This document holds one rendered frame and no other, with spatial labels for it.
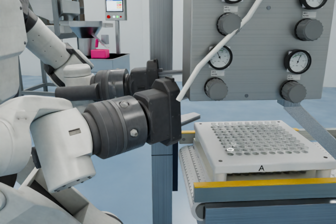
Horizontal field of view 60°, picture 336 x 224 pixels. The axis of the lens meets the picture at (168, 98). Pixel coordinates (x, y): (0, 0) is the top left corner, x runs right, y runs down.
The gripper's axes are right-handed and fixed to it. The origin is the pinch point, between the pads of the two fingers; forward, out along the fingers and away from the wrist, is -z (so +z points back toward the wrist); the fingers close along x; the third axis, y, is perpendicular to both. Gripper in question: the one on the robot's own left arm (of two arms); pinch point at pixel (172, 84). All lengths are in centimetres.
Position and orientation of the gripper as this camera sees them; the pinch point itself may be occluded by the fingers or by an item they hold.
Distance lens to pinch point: 70.1
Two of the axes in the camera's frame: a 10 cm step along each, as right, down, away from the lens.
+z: -9.9, 0.5, 1.0
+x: 0.7, 9.7, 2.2
